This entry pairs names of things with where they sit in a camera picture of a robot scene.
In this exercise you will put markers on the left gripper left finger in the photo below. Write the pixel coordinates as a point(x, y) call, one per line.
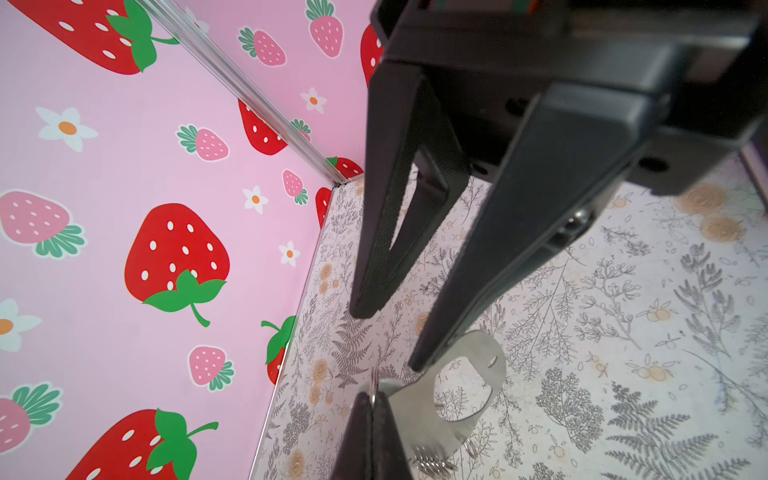
point(355, 458)

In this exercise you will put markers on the left aluminium corner post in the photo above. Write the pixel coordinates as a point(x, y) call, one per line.
point(207, 53)

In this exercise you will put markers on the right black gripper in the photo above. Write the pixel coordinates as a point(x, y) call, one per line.
point(590, 77)

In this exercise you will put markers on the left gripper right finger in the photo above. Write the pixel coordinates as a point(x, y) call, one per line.
point(389, 459)

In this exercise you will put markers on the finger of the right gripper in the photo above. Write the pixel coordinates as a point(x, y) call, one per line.
point(415, 171)

